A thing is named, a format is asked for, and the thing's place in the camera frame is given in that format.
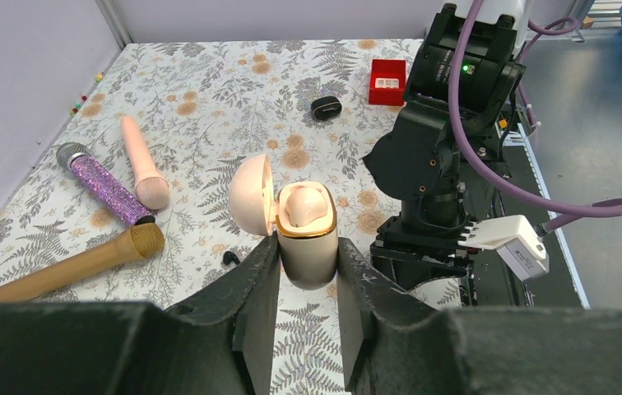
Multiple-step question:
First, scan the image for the black earbud near microphone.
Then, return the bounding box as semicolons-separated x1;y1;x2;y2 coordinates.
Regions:
222;251;240;267

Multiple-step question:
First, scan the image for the floral table mat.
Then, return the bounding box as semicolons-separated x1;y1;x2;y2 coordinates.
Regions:
0;39;420;394

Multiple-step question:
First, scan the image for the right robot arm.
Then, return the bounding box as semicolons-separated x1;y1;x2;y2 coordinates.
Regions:
363;1;531;290

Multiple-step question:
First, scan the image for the beige charging case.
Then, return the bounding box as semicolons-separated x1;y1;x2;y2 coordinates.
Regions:
228;154;339;290

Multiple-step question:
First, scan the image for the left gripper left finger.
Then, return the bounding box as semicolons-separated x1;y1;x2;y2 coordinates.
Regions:
0;235;281;394

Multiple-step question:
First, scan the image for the pink microphone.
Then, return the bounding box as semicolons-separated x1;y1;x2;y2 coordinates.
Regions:
121;116;170;210

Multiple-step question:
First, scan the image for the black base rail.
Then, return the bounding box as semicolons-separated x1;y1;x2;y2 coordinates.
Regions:
457;98;590;309

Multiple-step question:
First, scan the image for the red box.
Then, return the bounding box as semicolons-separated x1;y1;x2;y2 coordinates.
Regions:
368;58;406;106

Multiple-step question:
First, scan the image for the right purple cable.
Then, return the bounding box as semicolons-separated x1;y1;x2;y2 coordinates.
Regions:
447;0;622;235

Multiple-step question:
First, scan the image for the gold microphone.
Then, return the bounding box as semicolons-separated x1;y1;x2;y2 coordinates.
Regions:
0;223;165;303

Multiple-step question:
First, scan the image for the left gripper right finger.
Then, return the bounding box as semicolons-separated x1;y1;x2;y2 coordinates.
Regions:
337;238;622;394

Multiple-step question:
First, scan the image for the beige earbud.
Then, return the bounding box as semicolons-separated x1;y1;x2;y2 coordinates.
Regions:
285;186;328;228

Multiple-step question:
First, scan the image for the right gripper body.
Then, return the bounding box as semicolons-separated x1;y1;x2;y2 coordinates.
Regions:
369;216;474;290

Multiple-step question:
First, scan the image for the purple glitter microphone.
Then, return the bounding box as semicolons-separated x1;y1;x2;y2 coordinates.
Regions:
56;142;156;226

